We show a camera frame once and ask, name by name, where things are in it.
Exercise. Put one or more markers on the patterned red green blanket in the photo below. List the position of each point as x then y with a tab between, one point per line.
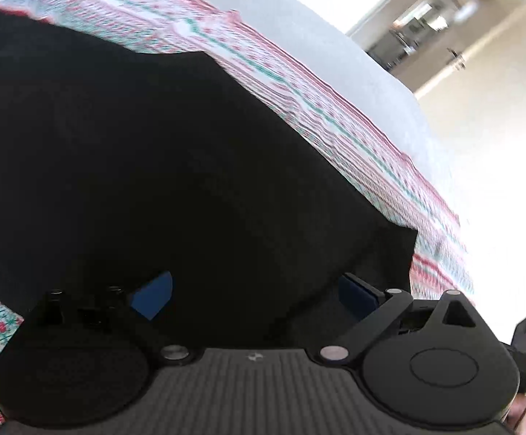
335	113

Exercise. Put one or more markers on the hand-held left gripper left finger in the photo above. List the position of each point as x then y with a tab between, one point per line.
154	294

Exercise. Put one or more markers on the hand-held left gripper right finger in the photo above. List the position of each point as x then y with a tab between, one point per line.
357	297

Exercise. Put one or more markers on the white door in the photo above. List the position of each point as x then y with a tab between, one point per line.
485	50

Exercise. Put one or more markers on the black pants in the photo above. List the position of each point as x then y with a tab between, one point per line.
154	167

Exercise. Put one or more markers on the white bed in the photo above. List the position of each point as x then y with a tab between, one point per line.
335	50

